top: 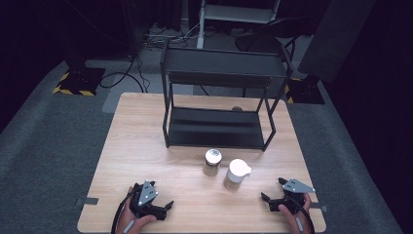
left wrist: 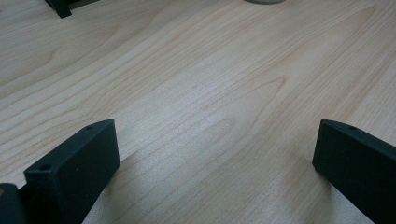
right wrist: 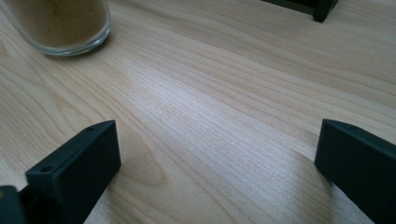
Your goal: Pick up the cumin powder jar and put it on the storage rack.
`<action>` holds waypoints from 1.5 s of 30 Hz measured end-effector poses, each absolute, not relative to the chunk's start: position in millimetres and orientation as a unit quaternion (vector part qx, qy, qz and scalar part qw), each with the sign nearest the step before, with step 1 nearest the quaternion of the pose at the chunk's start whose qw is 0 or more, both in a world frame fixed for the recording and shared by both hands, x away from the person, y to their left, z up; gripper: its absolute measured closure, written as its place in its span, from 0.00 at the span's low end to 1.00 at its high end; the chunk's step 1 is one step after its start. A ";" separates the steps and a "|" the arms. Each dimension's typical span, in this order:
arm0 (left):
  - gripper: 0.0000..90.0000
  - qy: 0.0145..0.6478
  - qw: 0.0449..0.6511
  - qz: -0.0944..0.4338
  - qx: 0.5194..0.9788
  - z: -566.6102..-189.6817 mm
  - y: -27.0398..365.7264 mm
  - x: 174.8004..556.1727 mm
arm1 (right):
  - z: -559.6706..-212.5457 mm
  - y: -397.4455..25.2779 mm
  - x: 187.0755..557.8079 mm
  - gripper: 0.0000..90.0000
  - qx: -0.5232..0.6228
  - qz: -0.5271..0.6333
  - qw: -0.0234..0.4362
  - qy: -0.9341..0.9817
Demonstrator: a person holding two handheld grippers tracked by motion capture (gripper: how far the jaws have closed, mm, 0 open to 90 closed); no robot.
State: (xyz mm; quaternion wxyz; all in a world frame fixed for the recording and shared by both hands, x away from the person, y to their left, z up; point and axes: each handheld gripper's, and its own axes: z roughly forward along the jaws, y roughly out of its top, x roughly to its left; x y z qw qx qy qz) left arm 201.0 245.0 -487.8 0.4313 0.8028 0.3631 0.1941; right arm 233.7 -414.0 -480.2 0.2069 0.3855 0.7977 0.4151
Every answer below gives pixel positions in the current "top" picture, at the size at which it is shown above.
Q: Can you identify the black metal two-tier shelf rack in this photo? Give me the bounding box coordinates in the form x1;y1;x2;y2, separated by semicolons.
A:
159;40;295;153

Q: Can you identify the grey upright panel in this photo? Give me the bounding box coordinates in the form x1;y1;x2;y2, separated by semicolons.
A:
297;0;378;84

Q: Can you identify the person's right hand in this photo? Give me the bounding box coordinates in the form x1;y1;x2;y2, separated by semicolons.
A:
278;193;315;234

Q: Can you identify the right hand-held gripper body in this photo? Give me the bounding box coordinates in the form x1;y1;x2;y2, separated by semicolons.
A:
269;177;317;215

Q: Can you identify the black floor cable loop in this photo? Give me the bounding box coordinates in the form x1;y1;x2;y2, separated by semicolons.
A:
98;54;151;95

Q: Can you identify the person's left hand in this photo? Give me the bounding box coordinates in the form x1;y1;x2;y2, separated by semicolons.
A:
115;186;159;234

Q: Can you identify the bundle of floor cables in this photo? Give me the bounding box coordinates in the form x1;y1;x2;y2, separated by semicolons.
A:
142;21;203;51

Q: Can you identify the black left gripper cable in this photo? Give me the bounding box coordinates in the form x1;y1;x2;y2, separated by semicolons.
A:
110;188;139;234

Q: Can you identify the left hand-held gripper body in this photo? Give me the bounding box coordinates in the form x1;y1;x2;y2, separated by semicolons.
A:
129;179;169;222

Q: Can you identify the black base with yellow stripes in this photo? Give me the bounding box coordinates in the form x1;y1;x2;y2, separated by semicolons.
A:
283;77;326;105
52;66;107;98

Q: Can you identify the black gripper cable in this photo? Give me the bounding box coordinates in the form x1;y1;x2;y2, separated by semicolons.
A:
287;197;317;234
110;188;139;234

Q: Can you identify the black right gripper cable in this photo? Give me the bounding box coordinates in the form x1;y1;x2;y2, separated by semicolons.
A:
287;197;317;234

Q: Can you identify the white metal stand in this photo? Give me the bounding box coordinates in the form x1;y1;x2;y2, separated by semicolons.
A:
196;0;282;50

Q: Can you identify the glass jar with white lid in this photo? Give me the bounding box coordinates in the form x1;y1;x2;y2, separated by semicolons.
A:
222;158;253;191

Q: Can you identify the black tape strip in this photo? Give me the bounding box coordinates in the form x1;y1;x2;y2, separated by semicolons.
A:
311;202;329;213
75;196;99;207

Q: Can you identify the glass jar with metal lid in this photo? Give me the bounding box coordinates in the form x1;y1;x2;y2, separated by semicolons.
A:
202;148;224;177

